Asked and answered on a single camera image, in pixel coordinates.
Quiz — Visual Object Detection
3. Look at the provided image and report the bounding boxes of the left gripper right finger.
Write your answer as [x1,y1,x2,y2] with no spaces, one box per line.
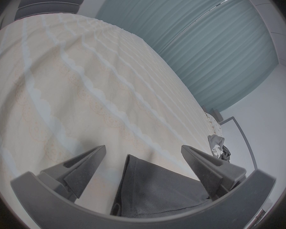
[181,145,247,199]

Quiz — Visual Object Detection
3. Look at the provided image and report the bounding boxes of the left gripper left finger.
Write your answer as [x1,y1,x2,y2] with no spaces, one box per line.
[39,145,107,198]

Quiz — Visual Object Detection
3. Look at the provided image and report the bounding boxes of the black T-shirt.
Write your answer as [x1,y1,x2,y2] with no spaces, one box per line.
[110,154,211,218]

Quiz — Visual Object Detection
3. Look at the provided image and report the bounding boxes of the pile of clothes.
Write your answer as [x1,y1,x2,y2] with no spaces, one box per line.
[208,134,232,163]

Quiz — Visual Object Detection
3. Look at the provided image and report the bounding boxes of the bed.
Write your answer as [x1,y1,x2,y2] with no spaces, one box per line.
[0,12,258,218]

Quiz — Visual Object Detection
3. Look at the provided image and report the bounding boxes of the white printed pillow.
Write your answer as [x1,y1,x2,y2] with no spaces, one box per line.
[204,111,223,138]

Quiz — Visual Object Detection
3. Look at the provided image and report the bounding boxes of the grey bedside table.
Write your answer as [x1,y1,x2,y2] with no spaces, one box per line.
[201,106,222,121]

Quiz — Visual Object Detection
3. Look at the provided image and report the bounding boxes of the blue-green curtain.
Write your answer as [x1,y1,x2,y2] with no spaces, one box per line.
[158,0,278,113]
[95,0,239,54]

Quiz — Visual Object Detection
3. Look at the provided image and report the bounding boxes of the black chest of drawers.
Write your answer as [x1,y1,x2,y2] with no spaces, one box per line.
[14,0,85,21]

